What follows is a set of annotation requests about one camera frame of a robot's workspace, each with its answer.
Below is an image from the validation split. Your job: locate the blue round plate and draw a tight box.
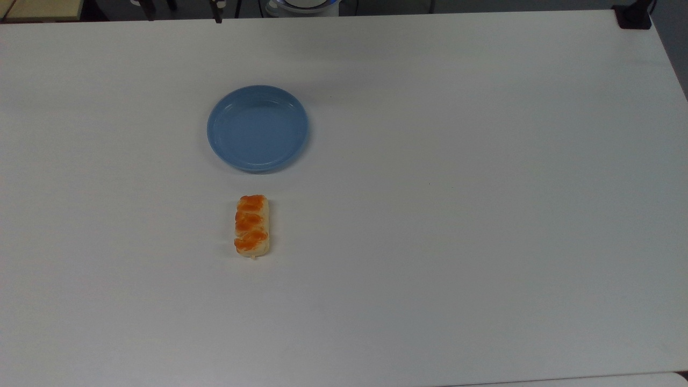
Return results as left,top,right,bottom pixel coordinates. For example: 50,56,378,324
207,85,310,174

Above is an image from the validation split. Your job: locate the light wooden desk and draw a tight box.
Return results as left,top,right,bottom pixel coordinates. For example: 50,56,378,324
0,0,84,22

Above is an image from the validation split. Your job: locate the orange glazed bread loaf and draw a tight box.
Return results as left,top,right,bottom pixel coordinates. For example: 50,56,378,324
233,194,270,260

